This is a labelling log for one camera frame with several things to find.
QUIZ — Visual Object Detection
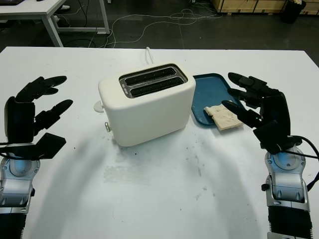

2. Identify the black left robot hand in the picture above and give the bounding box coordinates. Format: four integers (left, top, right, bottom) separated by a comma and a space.
3, 76, 74, 145

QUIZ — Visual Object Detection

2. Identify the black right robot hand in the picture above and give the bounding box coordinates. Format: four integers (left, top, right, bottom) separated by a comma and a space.
221, 72, 292, 140

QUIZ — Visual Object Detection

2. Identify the slice of white bread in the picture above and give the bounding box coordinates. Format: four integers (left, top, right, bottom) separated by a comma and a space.
204, 104, 244, 132

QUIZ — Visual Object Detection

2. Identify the blue plastic tray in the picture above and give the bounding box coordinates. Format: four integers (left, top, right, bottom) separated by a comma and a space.
191, 72, 246, 129

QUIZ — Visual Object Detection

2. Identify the cream two-slot toaster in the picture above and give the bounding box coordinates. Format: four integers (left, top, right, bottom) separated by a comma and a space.
98, 61, 196, 147

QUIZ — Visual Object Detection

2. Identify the black waste bin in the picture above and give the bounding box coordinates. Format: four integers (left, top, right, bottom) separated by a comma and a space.
281, 0, 307, 25

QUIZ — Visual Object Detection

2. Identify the white desk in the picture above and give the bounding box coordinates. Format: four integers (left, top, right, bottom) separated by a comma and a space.
0, 0, 110, 48

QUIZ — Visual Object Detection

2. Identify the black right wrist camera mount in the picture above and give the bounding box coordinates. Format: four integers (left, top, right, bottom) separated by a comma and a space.
253, 120, 304, 155

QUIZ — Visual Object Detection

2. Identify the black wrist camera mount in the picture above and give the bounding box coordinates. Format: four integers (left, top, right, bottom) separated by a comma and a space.
253, 120, 304, 155
0, 132, 67, 160

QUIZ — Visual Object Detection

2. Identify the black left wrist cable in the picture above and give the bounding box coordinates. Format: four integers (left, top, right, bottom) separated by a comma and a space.
0, 140, 12, 158

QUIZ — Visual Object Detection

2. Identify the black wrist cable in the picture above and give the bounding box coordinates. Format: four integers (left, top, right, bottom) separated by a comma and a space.
0, 140, 12, 158
279, 135, 319, 192

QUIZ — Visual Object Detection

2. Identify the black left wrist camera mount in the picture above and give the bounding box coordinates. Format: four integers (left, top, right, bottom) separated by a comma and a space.
0, 132, 67, 160

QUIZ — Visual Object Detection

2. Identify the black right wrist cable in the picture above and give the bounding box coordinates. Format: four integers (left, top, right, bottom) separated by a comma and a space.
279, 135, 319, 192

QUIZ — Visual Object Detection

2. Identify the white toaster power cord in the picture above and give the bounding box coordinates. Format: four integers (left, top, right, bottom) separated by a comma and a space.
145, 46, 155, 65

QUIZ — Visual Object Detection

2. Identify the white floor cable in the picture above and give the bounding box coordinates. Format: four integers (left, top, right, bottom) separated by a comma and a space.
106, 8, 225, 48

